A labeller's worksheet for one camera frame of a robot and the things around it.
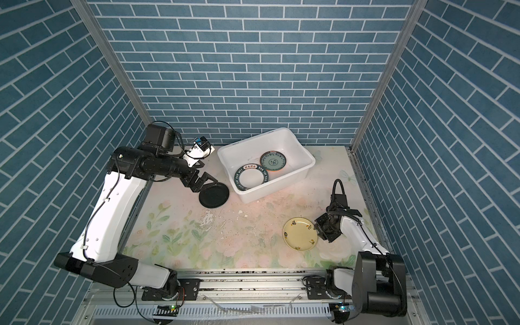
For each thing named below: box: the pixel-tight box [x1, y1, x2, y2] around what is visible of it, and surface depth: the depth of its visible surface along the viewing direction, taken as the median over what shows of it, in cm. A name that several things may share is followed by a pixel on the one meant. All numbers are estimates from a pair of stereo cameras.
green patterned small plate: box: [260, 150, 287, 172], surface depth 117 cm
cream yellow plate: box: [282, 216, 319, 252], surface depth 90 cm
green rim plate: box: [233, 163, 269, 191], surface depth 107 cm
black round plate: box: [198, 182, 230, 210], surface depth 100 cm
